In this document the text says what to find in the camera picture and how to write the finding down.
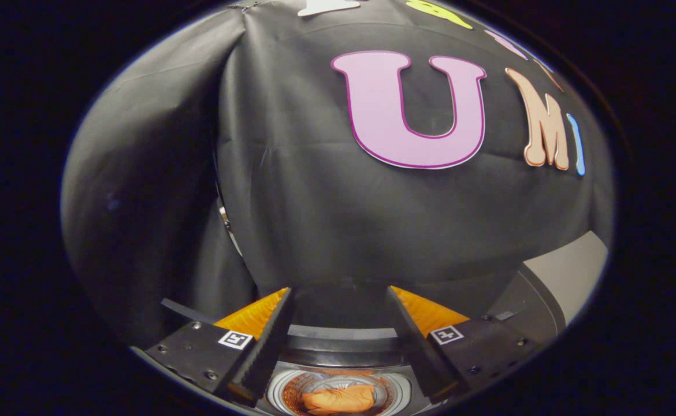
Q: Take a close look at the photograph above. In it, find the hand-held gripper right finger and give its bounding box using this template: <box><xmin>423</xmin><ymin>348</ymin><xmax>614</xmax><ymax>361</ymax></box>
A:
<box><xmin>385</xmin><ymin>285</ymin><xmax>542</xmax><ymax>403</ymax></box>

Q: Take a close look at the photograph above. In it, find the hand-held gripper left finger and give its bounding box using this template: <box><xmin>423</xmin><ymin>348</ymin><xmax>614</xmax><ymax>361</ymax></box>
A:
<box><xmin>132</xmin><ymin>287</ymin><xmax>294</xmax><ymax>407</ymax></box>

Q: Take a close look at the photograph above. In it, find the grey washing machine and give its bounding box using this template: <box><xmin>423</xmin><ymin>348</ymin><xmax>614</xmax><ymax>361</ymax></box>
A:
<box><xmin>257</xmin><ymin>325</ymin><xmax>448</xmax><ymax>416</ymax></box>

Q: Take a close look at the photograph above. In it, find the orange polo shirt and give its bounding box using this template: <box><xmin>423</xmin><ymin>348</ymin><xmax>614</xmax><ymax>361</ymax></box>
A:
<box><xmin>300</xmin><ymin>384</ymin><xmax>377</xmax><ymax>415</ymax></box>

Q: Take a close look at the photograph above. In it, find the black backdrop cloth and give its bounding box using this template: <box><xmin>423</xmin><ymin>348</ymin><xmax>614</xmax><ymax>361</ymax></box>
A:
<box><xmin>61</xmin><ymin>0</ymin><xmax>615</xmax><ymax>347</ymax></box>

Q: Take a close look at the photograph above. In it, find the beige cabinet with dark frame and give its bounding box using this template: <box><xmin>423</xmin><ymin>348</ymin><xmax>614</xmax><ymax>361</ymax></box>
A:
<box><xmin>484</xmin><ymin>231</ymin><xmax>609</xmax><ymax>348</ymax></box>

